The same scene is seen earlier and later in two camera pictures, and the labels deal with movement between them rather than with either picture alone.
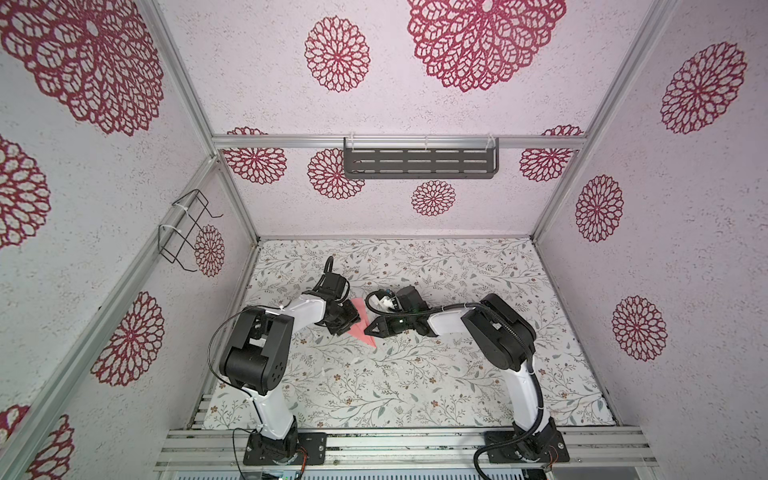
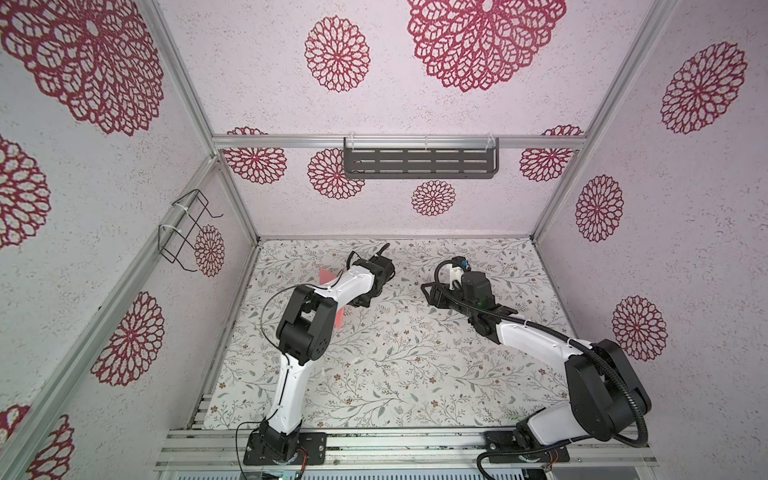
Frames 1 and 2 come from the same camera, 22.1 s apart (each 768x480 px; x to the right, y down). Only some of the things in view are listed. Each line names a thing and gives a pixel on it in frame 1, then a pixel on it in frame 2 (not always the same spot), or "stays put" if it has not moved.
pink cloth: [358, 331] -> [325, 278]
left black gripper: [353, 317] -> [365, 303]
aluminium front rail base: [452, 447] stays put
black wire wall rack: [175, 240] stays put
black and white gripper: [405, 300] -> [456, 261]
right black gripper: [383, 326] -> [435, 295]
